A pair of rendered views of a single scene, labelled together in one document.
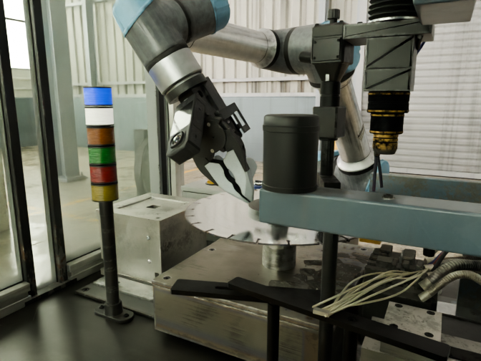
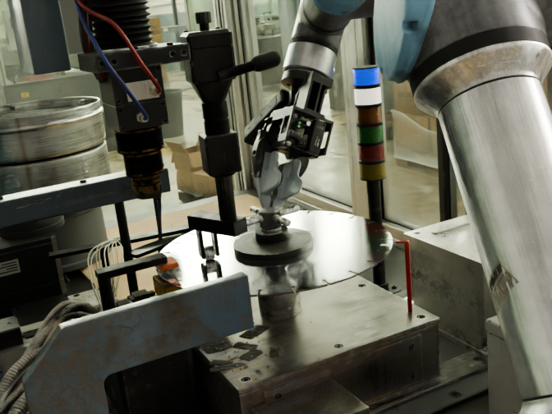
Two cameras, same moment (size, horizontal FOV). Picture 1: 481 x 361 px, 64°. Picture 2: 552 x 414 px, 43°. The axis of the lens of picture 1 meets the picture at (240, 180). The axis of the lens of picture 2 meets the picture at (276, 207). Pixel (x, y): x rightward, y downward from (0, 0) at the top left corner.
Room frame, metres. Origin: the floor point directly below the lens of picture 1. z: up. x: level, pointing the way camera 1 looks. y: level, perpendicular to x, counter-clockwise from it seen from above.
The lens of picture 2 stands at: (1.21, -0.82, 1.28)
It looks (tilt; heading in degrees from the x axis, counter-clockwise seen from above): 16 degrees down; 126
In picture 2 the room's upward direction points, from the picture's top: 6 degrees counter-clockwise
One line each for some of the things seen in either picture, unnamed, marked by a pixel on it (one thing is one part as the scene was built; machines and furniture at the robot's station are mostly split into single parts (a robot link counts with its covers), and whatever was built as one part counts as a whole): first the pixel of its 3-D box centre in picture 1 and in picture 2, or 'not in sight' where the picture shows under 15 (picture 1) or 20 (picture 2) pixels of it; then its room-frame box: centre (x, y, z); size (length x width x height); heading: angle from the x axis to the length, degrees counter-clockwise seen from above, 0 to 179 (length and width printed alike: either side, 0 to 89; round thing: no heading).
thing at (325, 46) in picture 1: (331, 76); (213, 95); (0.64, -0.15, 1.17); 0.06 x 0.05 x 0.20; 53
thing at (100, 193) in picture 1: (104, 190); (372, 169); (0.66, 0.24, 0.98); 0.05 x 0.04 x 0.03; 152
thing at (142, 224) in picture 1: (155, 236); (486, 279); (0.86, 0.20, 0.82); 0.18 x 0.18 x 0.15; 62
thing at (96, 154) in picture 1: (101, 154); (370, 132); (0.66, 0.24, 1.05); 0.05 x 0.04 x 0.03; 152
